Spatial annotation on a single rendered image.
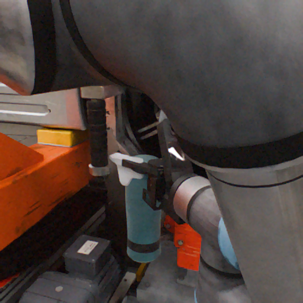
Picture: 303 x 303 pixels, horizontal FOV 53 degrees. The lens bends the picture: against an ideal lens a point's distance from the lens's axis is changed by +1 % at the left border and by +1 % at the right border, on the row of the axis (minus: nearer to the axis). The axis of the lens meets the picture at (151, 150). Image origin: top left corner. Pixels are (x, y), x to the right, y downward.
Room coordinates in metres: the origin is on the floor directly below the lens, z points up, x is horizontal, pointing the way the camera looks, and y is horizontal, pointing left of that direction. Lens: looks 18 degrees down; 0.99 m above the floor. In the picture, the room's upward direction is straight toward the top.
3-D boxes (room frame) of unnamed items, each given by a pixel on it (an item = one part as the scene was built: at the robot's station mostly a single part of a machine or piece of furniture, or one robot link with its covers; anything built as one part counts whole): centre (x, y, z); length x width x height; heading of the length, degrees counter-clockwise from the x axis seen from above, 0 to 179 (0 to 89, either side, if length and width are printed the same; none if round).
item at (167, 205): (0.50, -0.04, 0.75); 0.12 x 0.08 x 0.09; 25
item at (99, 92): (0.61, 0.10, 0.93); 0.09 x 0.05 x 0.05; 161
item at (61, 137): (1.05, 0.31, 0.71); 0.14 x 0.14 x 0.05; 71
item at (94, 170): (0.58, 0.11, 0.83); 0.04 x 0.04 x 0.16
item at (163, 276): (0.91, -0.19, 0.32); 0.40 x 0.30 x 0.28; 71
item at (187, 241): (0.79, -0.14, 0.48); 0.16 x 0.12 x 0.17; 161
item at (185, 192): (0.43, -0.08, 0.76); 0.08 x 0.05 x 0.08; 115
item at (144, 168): (0.53, 0.01, 0.78); 0.09 x 0.05 x 0.02; 61
